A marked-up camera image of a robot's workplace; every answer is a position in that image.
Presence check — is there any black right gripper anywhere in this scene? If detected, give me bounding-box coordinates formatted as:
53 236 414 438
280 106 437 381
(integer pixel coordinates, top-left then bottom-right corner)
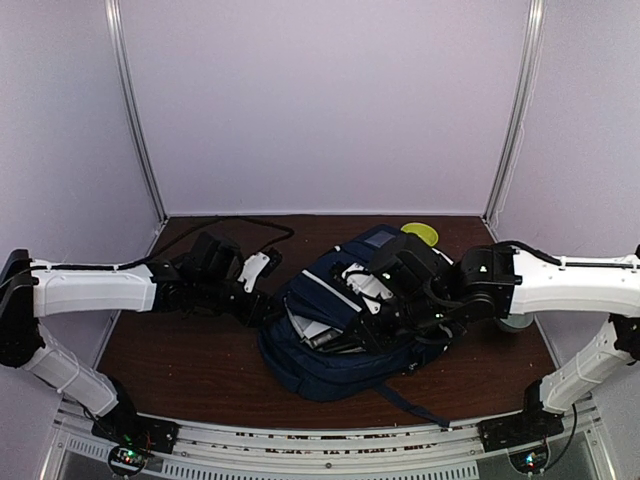
341 293 453 358

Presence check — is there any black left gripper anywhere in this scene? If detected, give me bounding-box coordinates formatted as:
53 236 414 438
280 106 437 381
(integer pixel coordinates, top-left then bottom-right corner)
196 275 286 329

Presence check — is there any blue cap marker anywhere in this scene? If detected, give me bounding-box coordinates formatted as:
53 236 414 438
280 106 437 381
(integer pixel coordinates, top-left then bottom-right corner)
310 329 364 354

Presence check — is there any white power adapter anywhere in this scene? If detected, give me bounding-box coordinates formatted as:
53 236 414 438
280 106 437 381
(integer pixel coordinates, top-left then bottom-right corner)
290 315 331 340

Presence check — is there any navy blue student backpack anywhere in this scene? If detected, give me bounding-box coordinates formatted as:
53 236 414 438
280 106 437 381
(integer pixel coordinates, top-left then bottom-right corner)
257 224 457 428

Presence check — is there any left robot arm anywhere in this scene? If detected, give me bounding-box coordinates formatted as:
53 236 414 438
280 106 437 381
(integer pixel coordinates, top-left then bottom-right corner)
1 232 282 444

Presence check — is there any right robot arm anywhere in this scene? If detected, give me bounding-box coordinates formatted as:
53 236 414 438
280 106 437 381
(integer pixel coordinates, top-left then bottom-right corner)
326 233 639 442

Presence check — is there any lime green bowl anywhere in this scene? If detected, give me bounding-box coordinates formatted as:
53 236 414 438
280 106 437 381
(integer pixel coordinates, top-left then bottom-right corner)
401 222 439 247

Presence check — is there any teal patterned ceramic bowl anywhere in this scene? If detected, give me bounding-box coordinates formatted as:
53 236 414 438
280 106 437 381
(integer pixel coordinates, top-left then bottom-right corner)
496 314 534 334

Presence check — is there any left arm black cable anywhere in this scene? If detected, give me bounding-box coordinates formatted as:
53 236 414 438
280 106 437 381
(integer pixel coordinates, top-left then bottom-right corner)
0 215 295 291

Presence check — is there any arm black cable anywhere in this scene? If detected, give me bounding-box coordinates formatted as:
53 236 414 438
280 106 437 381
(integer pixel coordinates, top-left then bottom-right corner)
494 241 640 269
0 215 295 291

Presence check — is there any aluminium front rail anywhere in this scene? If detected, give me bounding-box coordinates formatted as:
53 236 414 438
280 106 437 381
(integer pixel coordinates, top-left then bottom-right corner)
42 392 616 480

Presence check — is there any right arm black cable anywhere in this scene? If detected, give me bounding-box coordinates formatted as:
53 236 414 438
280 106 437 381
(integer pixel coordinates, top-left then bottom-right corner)
494 241 640 269

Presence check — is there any aluminium frame post left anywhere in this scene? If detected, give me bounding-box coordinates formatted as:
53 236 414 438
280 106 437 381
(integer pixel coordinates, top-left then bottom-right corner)
104 0 168 222

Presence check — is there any aluminium frame post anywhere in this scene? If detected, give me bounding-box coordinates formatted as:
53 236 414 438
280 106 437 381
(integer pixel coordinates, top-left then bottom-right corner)
483 0 546 231
104 0 168 222

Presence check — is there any aluminium frame post right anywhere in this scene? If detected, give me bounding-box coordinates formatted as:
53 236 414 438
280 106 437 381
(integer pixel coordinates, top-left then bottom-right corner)
483 0 546 231

